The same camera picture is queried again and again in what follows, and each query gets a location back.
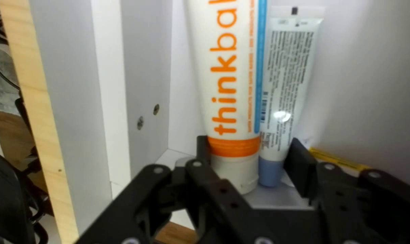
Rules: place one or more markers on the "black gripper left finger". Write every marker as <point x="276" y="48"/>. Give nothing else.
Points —
<point x="203" y="149"/>

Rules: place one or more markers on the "white drawer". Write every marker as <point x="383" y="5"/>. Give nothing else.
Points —
<point x="109" y="87"/>

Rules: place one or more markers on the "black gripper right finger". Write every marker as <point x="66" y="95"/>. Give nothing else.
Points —
<point x="300" y="167"/>

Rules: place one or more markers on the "yellow item in drawer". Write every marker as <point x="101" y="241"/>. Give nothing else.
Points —
<point x="326" y="156"/>

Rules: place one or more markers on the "white and orange thinkbaby tube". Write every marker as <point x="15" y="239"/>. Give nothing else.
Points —
<point x="224" y="42"/>

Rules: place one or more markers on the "white tube blue cap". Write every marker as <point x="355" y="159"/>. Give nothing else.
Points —
<point x="287" y="69"/>

